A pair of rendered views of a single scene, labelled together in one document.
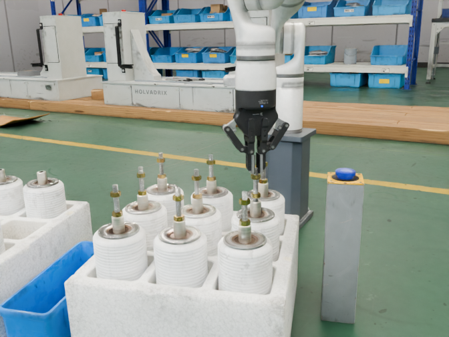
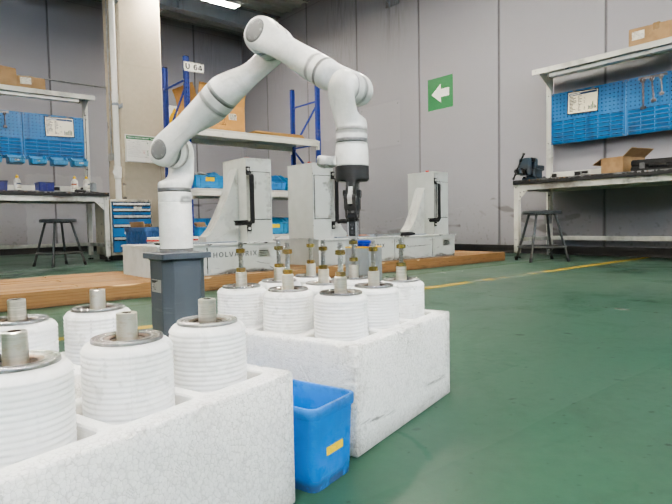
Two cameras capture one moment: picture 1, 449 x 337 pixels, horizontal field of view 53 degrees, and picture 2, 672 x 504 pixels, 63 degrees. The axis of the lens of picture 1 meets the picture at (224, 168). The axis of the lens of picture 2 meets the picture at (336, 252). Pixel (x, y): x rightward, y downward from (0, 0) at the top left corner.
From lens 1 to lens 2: 120 cm
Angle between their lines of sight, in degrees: 69
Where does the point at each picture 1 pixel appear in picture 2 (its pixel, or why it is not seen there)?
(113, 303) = (384, 353)
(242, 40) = (358, 124)
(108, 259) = (363, 315)
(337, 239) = not seen: hidden behind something
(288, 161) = (197, 281)
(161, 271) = (387, 315)
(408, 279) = not seen: hidden behind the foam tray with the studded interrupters
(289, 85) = (187, 199)
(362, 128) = (44, 295)
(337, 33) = not seen: outside the picture
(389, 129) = (79, 291)
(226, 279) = (414, 308)
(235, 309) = (435, 324)
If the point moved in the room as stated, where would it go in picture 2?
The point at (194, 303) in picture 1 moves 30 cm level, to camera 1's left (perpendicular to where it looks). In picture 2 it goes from (420, 329) to (376, 369)
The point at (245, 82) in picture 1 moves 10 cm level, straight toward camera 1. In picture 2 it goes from (362, 158) to (407, 155)
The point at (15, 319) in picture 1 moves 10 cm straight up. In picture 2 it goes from (328, 417) to (327, 347)
